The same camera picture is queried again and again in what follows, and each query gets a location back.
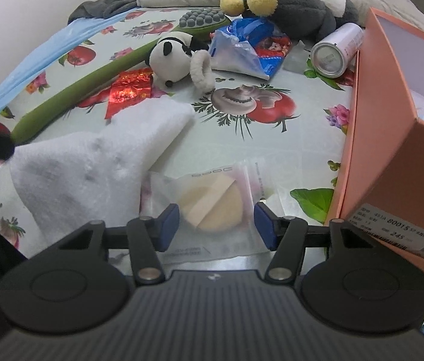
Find makeup sponge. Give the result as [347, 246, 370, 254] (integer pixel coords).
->
[140, 157, 284, 265]

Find red foil tea packets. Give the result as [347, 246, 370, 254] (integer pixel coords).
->
[104, 68, 152, 120]

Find white towel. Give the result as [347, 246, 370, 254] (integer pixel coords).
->
[11, 95, 195, 248]

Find orange cardboard box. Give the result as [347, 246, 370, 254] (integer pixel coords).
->
[328, 8, 424, 271]

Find light blue bed sheet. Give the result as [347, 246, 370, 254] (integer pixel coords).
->
[0, 8, 136, 112]

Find clear plastic piece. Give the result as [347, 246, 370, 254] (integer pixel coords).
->
[282, 41, 313, 74]

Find white spray can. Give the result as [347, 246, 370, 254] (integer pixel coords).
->
[310, 23, 364, 78]

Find blue plastic snack bag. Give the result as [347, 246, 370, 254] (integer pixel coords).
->
[209, 18, 292, 81]

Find green massage brush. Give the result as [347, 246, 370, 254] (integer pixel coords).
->
[11, 8, 230, 145]

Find grey penguin plush toy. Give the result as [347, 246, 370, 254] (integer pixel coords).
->
[219, 0, 359, 42]

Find panda plush keychain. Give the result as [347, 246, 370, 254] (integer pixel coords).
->
[145, 31, 215, 93]

